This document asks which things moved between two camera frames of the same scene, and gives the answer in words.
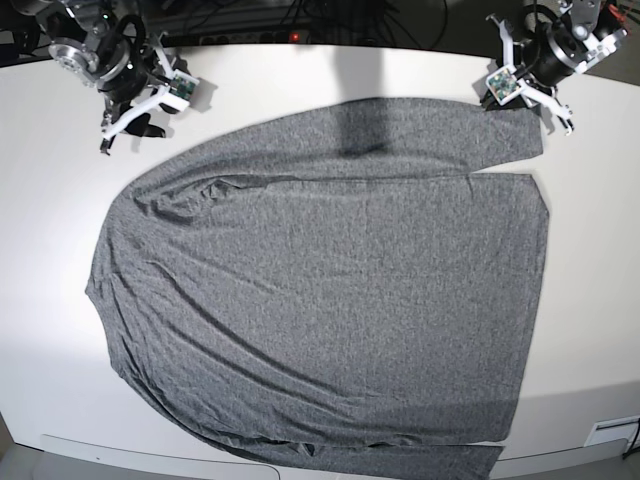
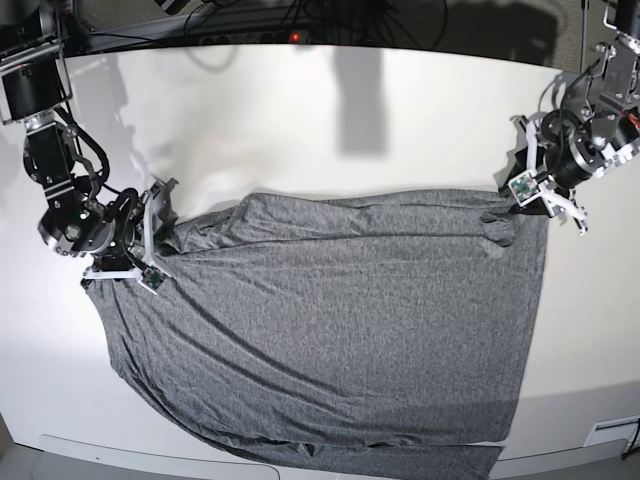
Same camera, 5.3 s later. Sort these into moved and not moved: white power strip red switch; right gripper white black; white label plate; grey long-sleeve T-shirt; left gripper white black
Moved: left gripper white black; grey long-sleeve T-shirt; right gripper white black
Not moved: white label plate; white power strip red switch
